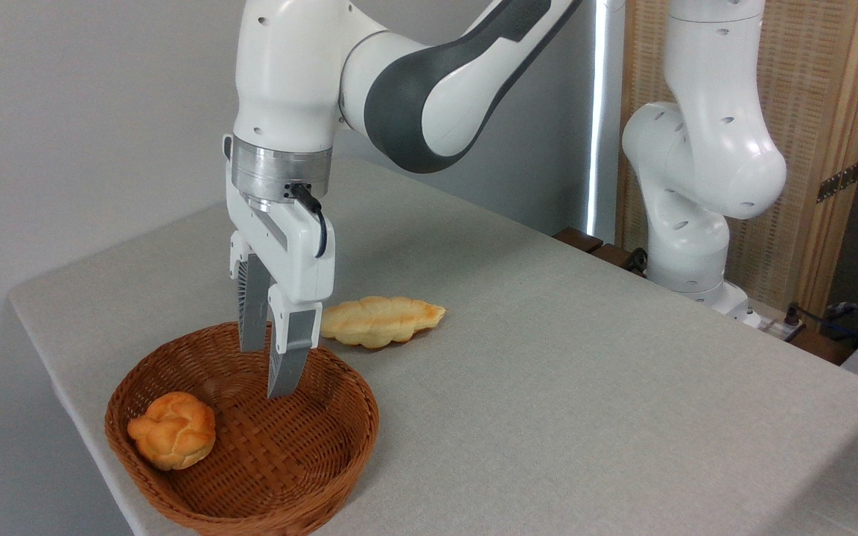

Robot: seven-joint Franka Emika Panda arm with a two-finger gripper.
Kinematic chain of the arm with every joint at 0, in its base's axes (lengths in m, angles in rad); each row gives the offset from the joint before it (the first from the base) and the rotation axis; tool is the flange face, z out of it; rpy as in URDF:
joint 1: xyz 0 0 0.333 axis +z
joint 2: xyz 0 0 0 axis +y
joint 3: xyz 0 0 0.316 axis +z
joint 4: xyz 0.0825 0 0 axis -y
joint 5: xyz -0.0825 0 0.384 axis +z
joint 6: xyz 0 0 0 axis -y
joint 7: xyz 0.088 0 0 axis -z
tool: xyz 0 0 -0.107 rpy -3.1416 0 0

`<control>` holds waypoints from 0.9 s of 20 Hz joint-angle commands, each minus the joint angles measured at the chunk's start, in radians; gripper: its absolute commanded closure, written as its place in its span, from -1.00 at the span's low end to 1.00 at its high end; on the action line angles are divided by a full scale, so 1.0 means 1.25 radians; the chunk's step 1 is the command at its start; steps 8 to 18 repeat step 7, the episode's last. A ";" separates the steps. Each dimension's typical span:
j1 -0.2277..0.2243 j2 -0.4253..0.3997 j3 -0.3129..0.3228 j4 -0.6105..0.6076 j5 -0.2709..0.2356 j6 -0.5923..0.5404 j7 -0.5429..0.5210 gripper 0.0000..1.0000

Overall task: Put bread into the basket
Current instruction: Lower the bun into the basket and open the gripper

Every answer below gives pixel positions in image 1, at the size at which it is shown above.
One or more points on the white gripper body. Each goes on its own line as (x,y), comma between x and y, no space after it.
(299,257)

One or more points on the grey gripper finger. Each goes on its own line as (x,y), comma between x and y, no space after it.
(254,305)
(291,350)

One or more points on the round bread roll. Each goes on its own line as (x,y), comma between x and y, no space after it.
(174,430)

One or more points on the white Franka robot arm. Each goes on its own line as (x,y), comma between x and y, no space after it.
(704,149)

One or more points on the long flat bread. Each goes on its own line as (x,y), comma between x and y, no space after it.
(384,321)

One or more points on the brown wicker basket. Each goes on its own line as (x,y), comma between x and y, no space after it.
(280,454)

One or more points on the brown wooden block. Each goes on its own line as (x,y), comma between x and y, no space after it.
(578,240)
(614,257)

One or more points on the black clamp knob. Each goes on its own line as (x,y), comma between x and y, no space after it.
(637,262)

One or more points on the wooden rattan folding screen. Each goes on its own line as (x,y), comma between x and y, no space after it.
(809,89)

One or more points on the metal screen hinge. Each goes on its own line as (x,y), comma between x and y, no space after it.
(839,182)

